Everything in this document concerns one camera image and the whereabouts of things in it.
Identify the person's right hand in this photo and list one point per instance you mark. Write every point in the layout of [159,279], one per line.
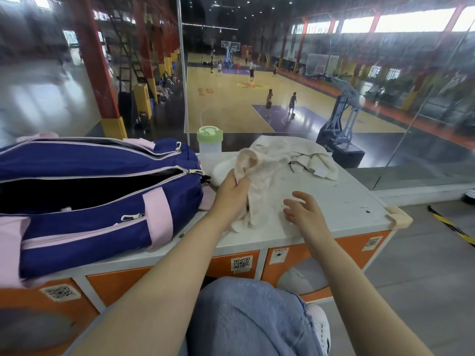
[310,216]

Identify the person's left hand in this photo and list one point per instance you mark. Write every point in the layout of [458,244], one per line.
[232,196]

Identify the person's right fingers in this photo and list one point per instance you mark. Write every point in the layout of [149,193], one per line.
[295,207]

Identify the person's left fingers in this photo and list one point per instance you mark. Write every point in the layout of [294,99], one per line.
[241,180]

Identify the cream towel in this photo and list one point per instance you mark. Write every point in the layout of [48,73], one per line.
[261,192]

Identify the person's right forearm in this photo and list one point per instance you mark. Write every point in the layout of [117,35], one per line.
[352,289]

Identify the person's left forearm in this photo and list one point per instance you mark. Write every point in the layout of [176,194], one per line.
[156,285]

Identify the white cloth bundle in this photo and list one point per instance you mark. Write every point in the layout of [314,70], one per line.
[220,172]

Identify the white bottle with green lid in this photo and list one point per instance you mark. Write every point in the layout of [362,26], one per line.
[209,139]

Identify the cream crumpled cloth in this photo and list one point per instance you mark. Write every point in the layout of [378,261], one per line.
[308,155]

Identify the white code sticker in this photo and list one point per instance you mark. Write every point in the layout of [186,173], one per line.
[59,292]
[241,263]
[373,242]

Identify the orange and white locker cabinet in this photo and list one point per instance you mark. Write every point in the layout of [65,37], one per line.
[222,265]

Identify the blue basketball hoop stand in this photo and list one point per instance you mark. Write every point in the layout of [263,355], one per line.
[339,126]

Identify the beige corner guard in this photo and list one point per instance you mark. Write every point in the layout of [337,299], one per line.
[400,218]

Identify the group of distant players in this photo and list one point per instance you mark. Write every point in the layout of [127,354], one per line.
[251,72]

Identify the person's blue jeans leg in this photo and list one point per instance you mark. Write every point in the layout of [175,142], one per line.
[248,318]

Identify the group of seated people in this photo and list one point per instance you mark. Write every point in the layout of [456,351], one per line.
[165,87]

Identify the person's white shoe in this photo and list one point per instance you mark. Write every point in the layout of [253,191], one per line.
[322,329]

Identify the distant basketball hoop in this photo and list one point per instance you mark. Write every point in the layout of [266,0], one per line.
[230,46]

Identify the navy and pink duffel bag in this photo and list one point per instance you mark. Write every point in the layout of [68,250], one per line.
[92,159]

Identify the yellow and black hazard tape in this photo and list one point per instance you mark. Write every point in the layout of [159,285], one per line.
[451,226]

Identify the red pillar with yellow base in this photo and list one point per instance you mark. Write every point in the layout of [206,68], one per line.
[143,51]
[100,70]

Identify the white round device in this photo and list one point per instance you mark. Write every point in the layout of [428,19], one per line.
[469,196]

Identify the metal glass frame pole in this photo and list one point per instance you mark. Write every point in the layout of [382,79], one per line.
[182,70]

